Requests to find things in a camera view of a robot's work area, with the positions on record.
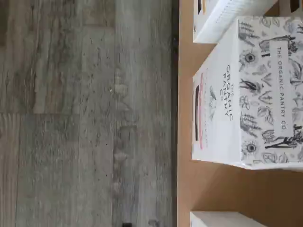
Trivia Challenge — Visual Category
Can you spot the white box green stripe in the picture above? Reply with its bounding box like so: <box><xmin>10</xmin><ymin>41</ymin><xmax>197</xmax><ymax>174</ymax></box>
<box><xmin>190</xmin><ymin>211</ymin><xmax>303</xmax><ymax>227</ymax></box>

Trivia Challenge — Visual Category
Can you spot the black metal shelf beam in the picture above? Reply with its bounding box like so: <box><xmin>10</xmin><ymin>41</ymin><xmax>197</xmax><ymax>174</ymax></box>
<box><xmin>171</xmin><ymin>0</ymin><xmax>180</xmax><ymax>227</ymax></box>

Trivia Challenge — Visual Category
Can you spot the white box pink stripe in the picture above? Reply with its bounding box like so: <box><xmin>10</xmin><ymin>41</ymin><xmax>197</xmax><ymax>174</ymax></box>
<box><xmin>192</xmin><ymin>16</ymin><xmax>303</xmax><ymax>170</ymax></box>

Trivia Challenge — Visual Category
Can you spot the white box yellow stripe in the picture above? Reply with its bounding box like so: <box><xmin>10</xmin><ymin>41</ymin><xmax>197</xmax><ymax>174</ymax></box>
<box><xmin>193</xmin><ymin>0</ymin><xmax>279</xmax><ymax>44</ymax></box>

